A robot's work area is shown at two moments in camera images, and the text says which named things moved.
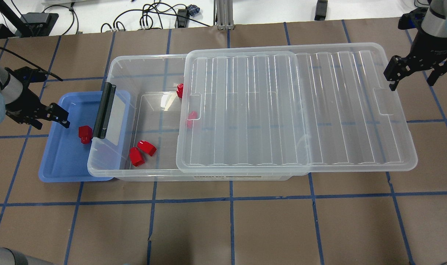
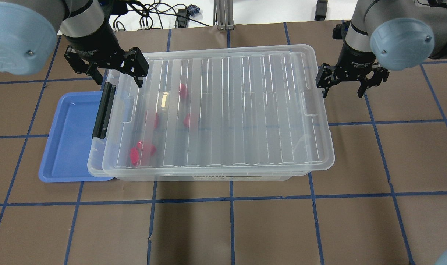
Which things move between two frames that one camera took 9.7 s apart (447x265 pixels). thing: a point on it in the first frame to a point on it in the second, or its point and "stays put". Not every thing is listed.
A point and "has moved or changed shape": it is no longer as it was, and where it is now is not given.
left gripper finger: x=36 y=123 to x=92 y=71
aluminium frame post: x=225 y=14 stays put
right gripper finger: x=393 y=87 to x=325 y=92
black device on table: x=321 y=10 stays put
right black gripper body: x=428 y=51 to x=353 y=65
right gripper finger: x=437 y=72 to x=365 y=84
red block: x=85 y=133 to x=151 y=120
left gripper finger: x=60 y=115 to x=139 y=80
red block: x=147 y=148 stays put
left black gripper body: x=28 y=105 to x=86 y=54
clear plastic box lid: x=294 y=109 has moved or changed shape
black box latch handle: x=100 y=124 stays put
